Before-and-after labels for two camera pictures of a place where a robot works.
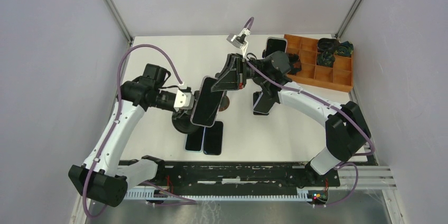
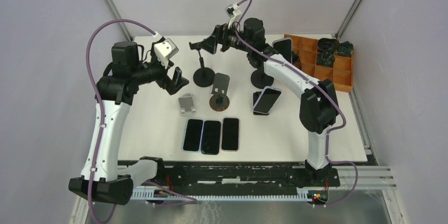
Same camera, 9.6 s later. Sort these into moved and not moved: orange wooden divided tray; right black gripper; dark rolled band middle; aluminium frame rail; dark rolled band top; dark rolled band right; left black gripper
Moved: right black gripper; left black gripper
Not moved: dark rolled band middle; orange wooden divided tray; aluminium frame rail; dark rolled band right; dark rolled band top
